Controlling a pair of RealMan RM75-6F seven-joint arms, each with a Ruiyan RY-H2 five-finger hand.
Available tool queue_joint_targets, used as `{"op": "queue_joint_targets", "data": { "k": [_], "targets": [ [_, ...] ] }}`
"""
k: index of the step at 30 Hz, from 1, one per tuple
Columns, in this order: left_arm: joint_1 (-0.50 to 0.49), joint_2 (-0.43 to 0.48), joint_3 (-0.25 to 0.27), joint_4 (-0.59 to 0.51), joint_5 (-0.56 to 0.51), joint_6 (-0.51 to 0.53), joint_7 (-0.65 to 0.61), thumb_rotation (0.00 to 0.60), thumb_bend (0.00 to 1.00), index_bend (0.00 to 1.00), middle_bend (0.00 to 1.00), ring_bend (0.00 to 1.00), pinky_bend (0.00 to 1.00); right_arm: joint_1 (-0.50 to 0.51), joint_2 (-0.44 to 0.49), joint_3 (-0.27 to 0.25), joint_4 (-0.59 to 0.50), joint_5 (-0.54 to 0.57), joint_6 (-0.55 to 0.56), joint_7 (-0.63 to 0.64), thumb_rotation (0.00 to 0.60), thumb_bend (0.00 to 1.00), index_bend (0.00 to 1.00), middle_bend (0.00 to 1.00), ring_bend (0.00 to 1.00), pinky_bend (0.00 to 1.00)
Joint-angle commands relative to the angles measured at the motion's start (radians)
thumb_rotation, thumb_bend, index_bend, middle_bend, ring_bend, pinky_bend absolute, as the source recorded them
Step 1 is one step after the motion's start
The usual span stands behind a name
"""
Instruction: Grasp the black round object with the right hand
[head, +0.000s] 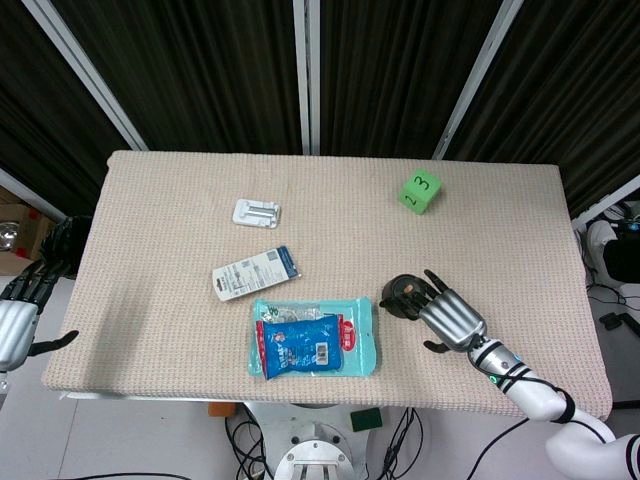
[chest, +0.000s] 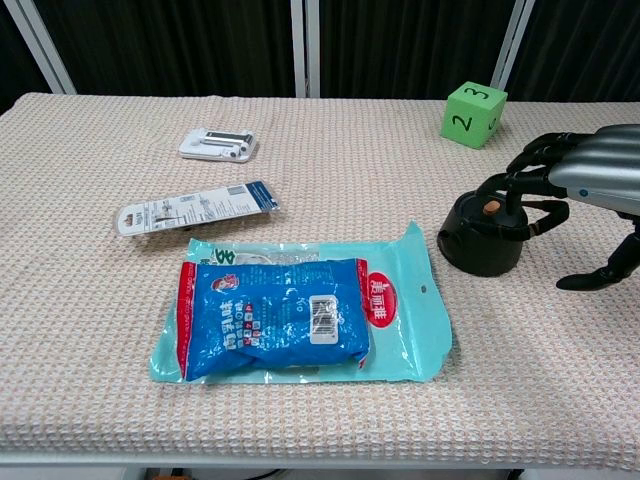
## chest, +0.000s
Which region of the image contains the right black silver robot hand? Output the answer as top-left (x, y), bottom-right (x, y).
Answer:
top-left (478, 123), bottom-right (640, 291)

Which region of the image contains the black teapot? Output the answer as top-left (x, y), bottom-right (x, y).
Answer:
top-left (436, 188), bottom-right (542, 278)

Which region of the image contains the green foam number cube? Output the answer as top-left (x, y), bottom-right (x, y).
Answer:
top-left (439, 80), bottom-right (509, 150)

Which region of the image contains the teal plastic package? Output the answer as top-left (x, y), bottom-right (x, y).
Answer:
top-left (148, 220), bottom-right (454, 385)

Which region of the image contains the blue snack bag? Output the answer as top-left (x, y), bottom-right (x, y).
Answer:
top-left (177, 257), bottom-right (372, 383)

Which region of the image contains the white plastic tray package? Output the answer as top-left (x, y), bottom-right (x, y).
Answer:
top-left (178, 127), bottom-right (261, 163)

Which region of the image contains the grey blister pack card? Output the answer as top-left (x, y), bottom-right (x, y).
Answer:
top-left (112, 179), bottom-right (281, 238)

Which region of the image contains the black curtain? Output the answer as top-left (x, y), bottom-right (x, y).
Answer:
top-left (0, 0), bottom-right (640, 115)

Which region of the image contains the beige waffle tablecloth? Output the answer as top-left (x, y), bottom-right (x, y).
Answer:
top-left (0, 92), bottom-right (640, 472)

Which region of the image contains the white metal frame post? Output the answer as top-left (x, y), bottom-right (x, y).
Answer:
top-left (291, 0), bottom-right (321, 98)
top-left (489, 0), bottom-right (536, 91)
top-left (0, 0), bottom-right (78, 95)

